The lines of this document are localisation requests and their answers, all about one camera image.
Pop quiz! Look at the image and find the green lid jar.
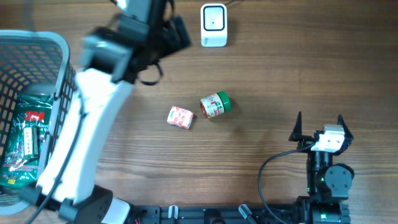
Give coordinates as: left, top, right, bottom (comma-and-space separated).
200, 91, 232, 118

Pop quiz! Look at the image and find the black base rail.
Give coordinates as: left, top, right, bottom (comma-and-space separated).
125, 204, 307, 224

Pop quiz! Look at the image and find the green 3M glove packet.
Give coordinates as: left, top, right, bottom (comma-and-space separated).
1, 94, 53, 189

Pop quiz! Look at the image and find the red white tissue packet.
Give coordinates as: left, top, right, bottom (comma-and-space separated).
167, 106, 193, 129

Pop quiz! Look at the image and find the green battery pack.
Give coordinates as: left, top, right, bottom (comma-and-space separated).
23, 126, 39, 156

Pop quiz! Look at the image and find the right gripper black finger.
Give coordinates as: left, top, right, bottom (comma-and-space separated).
289, 111, 315, 142
337, 114, 354, 140

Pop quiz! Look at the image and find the grey plastic mesh basket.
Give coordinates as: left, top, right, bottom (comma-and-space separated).
0, 29, 78, 216

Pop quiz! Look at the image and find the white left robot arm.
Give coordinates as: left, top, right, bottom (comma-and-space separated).
20, 0, 191, 223

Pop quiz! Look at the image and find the white barcode scanner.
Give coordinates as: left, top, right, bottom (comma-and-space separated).
200, 3, 228, 47

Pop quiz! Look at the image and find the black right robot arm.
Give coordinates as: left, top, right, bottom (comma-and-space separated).
289, 112, 354, 224

